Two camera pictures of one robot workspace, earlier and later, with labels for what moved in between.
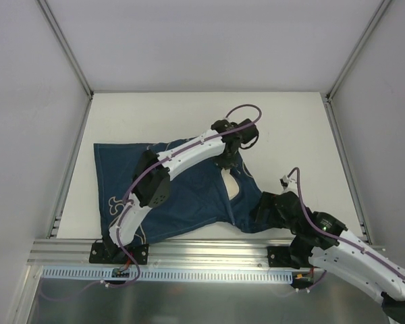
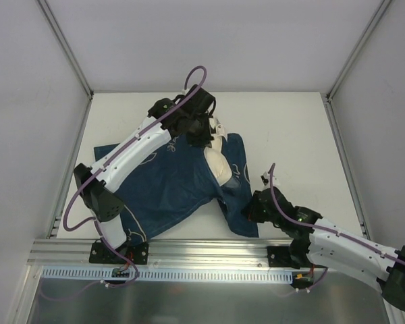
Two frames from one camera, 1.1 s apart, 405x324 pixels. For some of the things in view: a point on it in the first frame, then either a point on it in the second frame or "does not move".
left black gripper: x=228 y=160 to x=200 y=136
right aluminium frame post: x=358 y=49 does not move
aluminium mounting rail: x=58 y=252 does not move
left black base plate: x=109 y=254 does not move
